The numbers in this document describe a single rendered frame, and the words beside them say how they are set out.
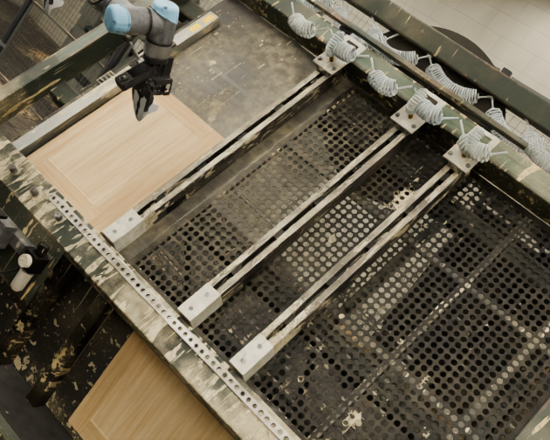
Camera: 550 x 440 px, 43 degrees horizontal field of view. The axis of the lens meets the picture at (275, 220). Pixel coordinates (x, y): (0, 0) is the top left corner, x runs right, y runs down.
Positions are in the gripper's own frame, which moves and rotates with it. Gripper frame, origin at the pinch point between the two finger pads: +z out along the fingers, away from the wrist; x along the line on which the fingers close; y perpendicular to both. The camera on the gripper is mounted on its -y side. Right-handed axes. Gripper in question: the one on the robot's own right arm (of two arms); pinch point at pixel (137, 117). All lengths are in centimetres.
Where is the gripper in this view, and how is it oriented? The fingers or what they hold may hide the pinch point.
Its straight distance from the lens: 215.7
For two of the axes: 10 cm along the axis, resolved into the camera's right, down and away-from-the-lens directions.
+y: 7.1, -2.1, 6.7
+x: -6.4, -5.8, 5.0
